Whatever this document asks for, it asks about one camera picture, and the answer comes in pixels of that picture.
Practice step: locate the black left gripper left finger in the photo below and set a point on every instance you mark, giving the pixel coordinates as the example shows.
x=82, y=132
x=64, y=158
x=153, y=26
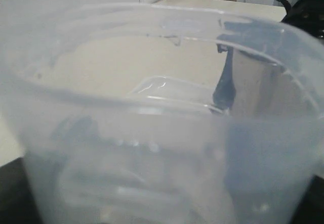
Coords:
x=17, y=202

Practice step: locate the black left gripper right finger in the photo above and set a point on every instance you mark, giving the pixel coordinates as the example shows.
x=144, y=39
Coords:
x=310, y=208

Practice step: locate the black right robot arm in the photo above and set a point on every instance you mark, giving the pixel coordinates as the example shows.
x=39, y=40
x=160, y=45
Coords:
x=306, y=15

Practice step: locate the stainless steel cup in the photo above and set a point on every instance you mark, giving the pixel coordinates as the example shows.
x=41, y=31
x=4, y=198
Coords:
x=267, y=89

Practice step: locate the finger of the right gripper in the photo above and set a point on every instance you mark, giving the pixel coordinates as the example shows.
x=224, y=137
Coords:
x=225, y=92

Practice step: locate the translucent plastic measuring cup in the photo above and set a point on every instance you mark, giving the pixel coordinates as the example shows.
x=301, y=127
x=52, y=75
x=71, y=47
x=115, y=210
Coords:
x=113, y=104

